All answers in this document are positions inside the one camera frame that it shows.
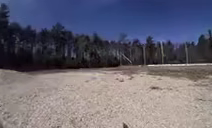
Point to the wood of trees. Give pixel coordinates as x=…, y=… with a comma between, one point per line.
x=54, y=50

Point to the robot's own part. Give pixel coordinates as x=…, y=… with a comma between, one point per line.
x=125, y=125

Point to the pale gravel ground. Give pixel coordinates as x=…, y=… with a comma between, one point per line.
x=94, y=100

